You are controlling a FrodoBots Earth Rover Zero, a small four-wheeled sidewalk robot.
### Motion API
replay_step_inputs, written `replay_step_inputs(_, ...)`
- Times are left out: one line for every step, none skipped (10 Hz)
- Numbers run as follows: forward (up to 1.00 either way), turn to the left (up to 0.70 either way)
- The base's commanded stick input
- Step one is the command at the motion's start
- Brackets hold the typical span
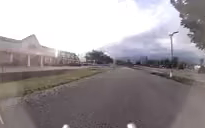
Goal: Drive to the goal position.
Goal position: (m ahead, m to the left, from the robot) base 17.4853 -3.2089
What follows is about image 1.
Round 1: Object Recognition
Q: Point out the dark tree cluster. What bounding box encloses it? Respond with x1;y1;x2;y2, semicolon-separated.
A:
84;49;114;65

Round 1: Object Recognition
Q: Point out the grey asphalt road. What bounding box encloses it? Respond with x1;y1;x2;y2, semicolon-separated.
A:
0;65;205;128

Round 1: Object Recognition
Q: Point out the distant row of trees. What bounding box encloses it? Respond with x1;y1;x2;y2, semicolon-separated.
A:
115;55;191;70

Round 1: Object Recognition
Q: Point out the grass strip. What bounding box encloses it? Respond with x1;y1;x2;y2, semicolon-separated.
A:
0;67;108;100

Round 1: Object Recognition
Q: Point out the grass verge with kerb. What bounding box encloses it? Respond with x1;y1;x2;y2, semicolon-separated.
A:
131;65;195;86

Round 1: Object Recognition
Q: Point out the street lamp pole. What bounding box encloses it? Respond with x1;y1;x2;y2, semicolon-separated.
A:
168;30;180;79

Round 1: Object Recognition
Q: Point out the low building with columns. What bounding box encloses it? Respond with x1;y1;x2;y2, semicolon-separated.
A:
0;33;58;68

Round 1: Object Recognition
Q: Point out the large leafy tree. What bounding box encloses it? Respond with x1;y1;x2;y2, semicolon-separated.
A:
170;0;205;73

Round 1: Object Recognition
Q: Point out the low dark wall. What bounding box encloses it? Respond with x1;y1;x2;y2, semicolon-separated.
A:
0;68;83;84

